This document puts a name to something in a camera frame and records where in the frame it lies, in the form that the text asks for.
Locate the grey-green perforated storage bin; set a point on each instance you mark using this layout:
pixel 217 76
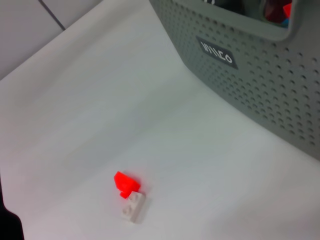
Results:
pixel 250 75

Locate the red-orange sloped toy brick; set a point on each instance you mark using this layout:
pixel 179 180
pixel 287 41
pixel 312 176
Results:
pixel 125 183

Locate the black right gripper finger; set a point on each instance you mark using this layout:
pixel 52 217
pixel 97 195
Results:
pixel 10 225

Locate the white two-stud toy brick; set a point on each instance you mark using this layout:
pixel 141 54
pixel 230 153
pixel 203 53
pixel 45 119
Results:
pixel 132 207

